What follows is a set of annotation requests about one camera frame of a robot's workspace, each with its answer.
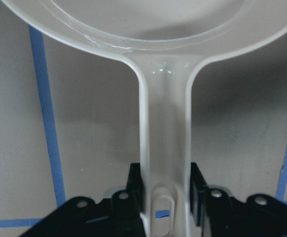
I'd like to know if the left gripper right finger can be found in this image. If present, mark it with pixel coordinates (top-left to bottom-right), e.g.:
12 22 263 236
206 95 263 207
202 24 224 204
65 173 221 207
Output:
190 162 287 237

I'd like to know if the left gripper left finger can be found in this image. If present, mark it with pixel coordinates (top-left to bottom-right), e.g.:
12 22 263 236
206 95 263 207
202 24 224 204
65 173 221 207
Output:
22 163 146 237

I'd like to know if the beige plastic dustpan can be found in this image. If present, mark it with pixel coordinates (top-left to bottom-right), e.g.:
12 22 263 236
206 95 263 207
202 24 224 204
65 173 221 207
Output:
5 0 287 237

